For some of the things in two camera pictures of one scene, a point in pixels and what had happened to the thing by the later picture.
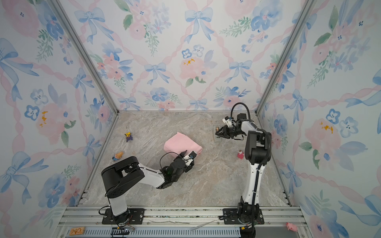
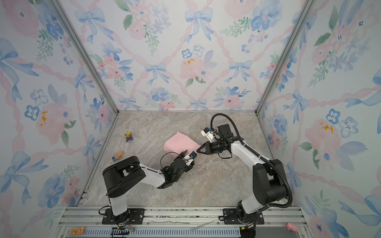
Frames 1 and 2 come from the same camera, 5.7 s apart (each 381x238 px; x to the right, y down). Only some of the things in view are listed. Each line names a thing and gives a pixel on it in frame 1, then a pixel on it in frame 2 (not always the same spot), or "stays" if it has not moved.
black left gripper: [180, 156] stays
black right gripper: [225, 133] -> [208, 148]
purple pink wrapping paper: [179, 143] stays
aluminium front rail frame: [81, 221] stays
